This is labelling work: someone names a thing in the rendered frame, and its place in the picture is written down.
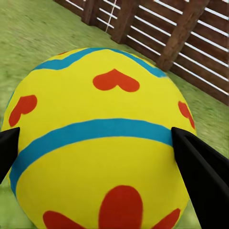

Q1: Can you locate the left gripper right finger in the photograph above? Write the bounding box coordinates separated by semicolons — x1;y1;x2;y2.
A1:
171;127;229;229

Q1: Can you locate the easter egg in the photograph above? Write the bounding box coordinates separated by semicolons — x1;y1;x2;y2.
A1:
2;48;197;229

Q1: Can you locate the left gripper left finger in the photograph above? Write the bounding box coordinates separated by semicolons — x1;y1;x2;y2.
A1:
0;127;20;184

